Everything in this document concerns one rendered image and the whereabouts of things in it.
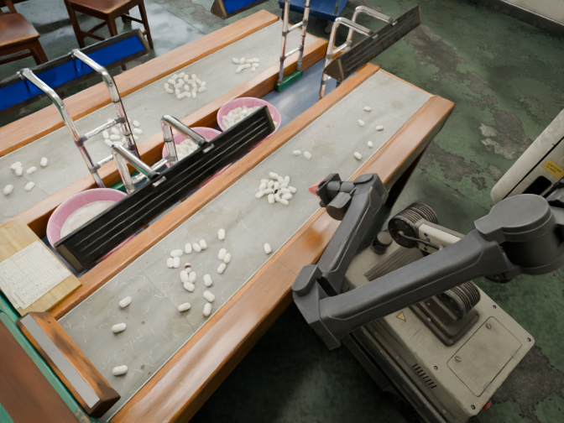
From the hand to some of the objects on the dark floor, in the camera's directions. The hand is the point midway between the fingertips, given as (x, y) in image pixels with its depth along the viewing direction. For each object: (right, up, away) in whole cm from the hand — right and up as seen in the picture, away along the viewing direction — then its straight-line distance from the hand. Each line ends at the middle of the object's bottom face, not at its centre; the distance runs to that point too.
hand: (310, 190), depth 114 cm
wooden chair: (-147, +128, +184) cm, 268 cm away
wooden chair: (-198, +81, +144) cm, 258 cm away
